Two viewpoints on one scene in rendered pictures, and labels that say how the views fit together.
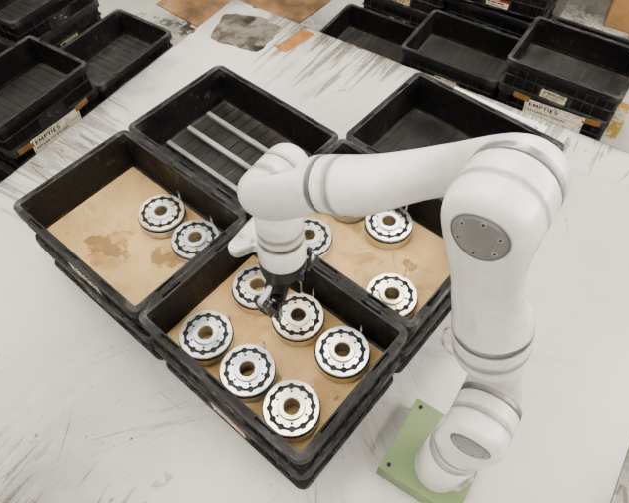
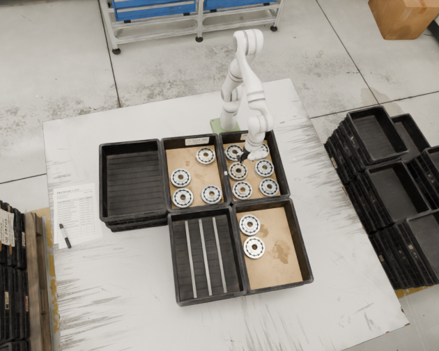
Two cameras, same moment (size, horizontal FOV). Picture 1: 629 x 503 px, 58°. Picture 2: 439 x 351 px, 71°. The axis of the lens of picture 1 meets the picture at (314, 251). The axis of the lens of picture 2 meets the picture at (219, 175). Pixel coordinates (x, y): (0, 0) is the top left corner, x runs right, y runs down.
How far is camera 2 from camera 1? 1.31 m
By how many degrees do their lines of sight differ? 57
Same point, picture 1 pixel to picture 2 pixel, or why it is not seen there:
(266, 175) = (267, 115)
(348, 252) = (201, 182)
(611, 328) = (141, 118)
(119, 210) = (267, 268)
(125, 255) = (276, 243)
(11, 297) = (319, 283)
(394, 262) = (191, 168)
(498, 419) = not seen: hidden behind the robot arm
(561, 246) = not seen: hidden behind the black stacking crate
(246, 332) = (254, 182)
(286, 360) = (249, 166)
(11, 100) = not seen: outside the picture
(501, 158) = (251, 36)
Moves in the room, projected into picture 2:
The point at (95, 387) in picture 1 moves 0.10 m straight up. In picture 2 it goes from (303, 221) to (310, 215)
